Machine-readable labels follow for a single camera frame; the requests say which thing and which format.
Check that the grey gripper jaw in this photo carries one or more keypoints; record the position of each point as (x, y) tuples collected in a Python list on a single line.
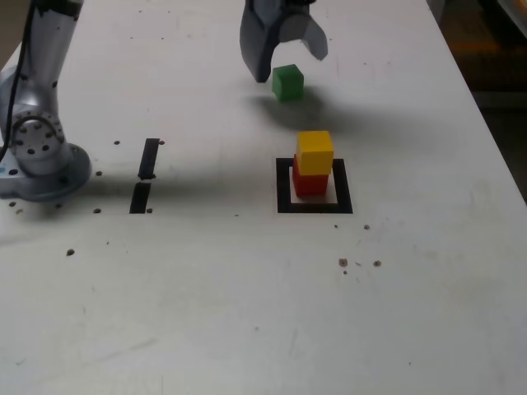
[(257, 41), (296, 29)]

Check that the green cube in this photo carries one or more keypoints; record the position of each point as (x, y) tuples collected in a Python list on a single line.
[(290, 84)]

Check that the yellow cube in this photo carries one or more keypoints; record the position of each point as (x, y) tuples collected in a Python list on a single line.
[(315, 156)]

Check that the red cube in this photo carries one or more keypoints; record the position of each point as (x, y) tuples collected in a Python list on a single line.
[(311, 185)]

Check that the black tape square outline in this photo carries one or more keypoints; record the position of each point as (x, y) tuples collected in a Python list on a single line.
[(282, 189)]

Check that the black tape strip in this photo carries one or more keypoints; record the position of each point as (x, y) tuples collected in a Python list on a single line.
[(139, 199)]

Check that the brown wooden furniture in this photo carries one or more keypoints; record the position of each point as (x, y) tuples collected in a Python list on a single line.
[(494, 61)]

